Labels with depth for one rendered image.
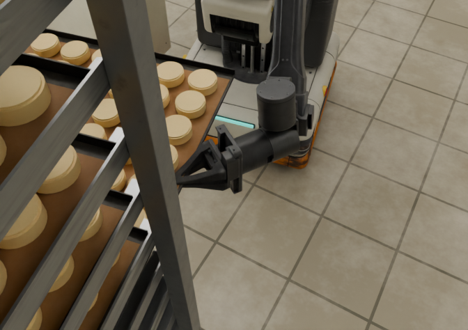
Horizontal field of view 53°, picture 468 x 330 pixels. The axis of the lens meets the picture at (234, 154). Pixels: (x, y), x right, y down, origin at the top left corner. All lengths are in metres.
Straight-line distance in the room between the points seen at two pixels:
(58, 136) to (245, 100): 1.51
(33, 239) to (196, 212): 1.45
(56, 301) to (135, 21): 0.28
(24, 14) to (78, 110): 0.09
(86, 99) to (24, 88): 0.05
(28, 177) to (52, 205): 0.11
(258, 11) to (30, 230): 1.17
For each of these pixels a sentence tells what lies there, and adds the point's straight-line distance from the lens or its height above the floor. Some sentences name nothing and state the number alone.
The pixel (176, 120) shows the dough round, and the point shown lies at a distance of 0.75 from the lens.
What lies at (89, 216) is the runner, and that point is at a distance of 0.42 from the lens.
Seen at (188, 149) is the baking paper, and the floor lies 1.01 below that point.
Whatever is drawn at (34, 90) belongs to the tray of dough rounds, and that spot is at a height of 1.33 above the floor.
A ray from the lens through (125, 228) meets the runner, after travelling 0.50.
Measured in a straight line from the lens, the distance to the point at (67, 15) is 2.20.
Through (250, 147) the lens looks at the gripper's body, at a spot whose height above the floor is 1.03.
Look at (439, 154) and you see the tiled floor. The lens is 2.19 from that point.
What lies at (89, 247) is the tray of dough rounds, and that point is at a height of 1.13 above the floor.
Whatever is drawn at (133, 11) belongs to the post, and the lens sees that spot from 0.34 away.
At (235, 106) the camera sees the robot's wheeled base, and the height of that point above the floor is 0.28.
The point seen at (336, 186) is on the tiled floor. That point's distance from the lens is 1.95.
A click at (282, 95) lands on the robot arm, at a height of 1.10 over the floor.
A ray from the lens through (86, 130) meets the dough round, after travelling 0.76.
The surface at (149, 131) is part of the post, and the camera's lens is 0.42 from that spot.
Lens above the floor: 1.57
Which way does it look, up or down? 52 degrees down
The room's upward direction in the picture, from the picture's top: straight up
